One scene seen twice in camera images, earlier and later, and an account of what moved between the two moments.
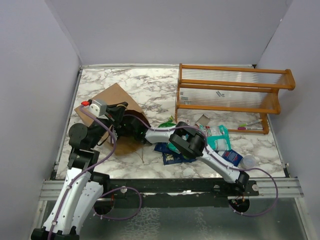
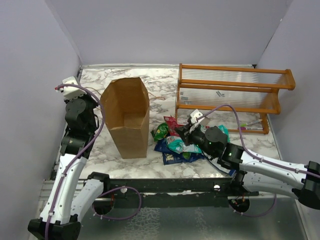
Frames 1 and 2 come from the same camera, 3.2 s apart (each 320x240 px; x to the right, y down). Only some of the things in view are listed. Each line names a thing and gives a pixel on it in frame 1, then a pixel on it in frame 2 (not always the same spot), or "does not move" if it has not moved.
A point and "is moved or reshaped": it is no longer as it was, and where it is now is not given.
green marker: x=245 y=124 does not move
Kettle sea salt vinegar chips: x=170 y=156 does not move
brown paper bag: x=116 y=116 is moved or reshaped
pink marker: x=245 y=128 does not move
